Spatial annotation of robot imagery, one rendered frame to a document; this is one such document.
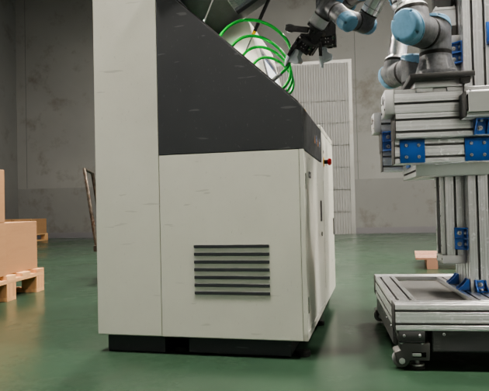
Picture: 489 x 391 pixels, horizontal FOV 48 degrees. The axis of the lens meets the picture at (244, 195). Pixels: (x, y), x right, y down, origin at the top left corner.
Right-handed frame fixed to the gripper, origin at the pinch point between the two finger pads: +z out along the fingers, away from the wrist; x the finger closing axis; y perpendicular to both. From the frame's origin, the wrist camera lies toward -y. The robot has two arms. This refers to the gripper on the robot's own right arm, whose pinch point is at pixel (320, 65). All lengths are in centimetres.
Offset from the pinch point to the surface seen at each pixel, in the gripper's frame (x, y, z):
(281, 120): -47, -11, 32
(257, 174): -47, -21, 52
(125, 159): -47, -75, 44
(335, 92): 870, -51, -165
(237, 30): 23, -45, -28
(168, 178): -47, -57, 52
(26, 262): 91, -219, 100
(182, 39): -47, -50, -3
